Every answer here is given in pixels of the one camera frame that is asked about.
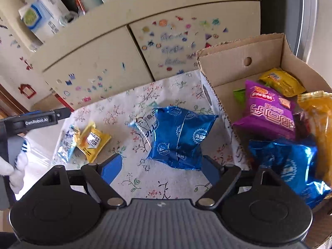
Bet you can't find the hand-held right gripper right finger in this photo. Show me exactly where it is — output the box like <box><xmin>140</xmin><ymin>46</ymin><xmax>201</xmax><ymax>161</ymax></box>
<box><xmin>196</xmin><ymin>156</ymin><xmax>284</xmax><ymax>210</ymax></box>

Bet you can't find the green snack packet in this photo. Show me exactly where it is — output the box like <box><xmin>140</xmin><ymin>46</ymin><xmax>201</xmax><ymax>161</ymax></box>
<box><xmin>233</xmin><ymin>88</ymin><xmax>247</xmax><ymax>107</ymax></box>

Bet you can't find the orange snack packet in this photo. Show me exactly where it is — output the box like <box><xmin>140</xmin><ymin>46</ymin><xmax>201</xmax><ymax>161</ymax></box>
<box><xmin>297</xmin><ymin>91</ymin><xmax>332</xmax><ymax>184</ymax></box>

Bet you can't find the large light blue snack packet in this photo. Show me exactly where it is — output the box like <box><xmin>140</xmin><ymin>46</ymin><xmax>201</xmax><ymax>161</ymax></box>
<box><xmin>128</xmin><ymin>101</ymin><xmax>161</xmax><ymax>146</ymax></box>

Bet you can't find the beige cabinet with stickers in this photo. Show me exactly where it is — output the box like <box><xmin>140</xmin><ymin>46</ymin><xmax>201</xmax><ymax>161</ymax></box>
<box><xmin>0</xmin><ymin>0</ymin><xmax>262</xmax><ymax>109</ymax></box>

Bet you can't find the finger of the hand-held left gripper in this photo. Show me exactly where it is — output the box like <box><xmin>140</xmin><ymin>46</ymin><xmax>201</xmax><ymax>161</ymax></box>
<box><xmin>24</xmin><ymin>107</ymin><xmax>72</xmax><ymax>122</ymax></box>

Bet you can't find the cardboard box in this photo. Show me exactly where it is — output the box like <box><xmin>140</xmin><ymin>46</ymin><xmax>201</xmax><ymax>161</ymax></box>
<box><xmin>196</xmin><ymin>32</ymin><xmax>332</xmax><ymax>249</ymax></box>

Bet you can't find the blue foil snack packet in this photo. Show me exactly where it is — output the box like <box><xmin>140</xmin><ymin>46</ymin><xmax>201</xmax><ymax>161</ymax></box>
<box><xmin>146</xmin><ymin>106</ymin><xmax>219</xmax><ymax>170</ymax></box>
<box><xmin>248</xmin><ymin>139</ymin><xmax>332</xmax><ymax>210</ymax></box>

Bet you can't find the purple snack packet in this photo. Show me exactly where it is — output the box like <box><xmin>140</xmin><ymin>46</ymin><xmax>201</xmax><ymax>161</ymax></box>
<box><xmin>232</xmin><ymin>80</ymin><xmax>299</xmax><ymax>140</ymax></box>

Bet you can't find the small yellow snack packet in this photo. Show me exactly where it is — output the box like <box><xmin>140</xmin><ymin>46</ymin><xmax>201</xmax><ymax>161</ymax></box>
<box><xmin>77</xmin><ymin>121</ymin><xmax>112</xmax><ymax>163</ymax></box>

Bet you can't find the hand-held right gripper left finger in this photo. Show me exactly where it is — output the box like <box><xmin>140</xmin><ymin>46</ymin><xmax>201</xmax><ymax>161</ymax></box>
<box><xmin>43</xmin><ymin>154</ymin><xmax>127</xmax><ymax>209</ymax></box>

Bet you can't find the white bottle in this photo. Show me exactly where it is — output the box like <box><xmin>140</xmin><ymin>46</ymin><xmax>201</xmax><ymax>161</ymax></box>
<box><xmin>78</xmin><ymin>0</ymin><xmax>104</xmax><ymax>12</ymax></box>

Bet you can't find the yellow red-label snack packet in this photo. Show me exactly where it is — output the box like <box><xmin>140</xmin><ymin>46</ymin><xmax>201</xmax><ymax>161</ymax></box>
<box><xmin>259</xmin><ymin>67</ymin><xmax>306</xmax><ymax>98</ymax></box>

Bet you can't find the floral tablecloth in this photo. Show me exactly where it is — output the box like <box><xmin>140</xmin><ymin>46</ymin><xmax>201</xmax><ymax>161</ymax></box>
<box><xmin>52</xmin><ymin>69</ymin><xmax>249</xmax><ymax>203</ymax></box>

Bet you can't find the person's left hand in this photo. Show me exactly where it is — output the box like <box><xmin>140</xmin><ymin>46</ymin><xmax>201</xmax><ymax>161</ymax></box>
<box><xmin>0</xmin><ymin>138</ymin><xmax>33</xmax><ymax>195</ymax></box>

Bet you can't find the white carton with green label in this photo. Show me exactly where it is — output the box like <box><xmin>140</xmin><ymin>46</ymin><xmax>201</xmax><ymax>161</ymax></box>
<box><xmin>18</xmin><ymin>0</ymin><xmax>70</xmax><ymax>43</ymax></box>

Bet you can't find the small light blue snack packet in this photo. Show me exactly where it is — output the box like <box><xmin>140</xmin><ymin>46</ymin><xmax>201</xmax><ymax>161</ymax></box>
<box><xmin>56</xmin><ymin>124</ymin><xmax>78</xmax><ymax>164</ymax></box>

